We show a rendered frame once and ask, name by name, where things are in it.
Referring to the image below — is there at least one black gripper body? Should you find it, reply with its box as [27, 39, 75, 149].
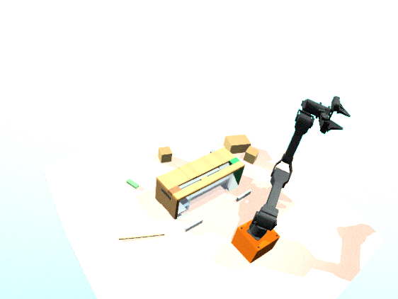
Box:
[314, 96, 340, 134]

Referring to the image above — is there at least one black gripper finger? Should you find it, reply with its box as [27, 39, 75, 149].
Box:
[336, 102, 351, 117]
[327, 120, 343, 132]

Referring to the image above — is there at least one small green block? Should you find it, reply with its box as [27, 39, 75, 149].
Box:
[126, 179, 139, 189]

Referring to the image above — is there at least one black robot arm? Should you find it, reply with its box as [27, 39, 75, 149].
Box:
[246, 99, 330, 241]

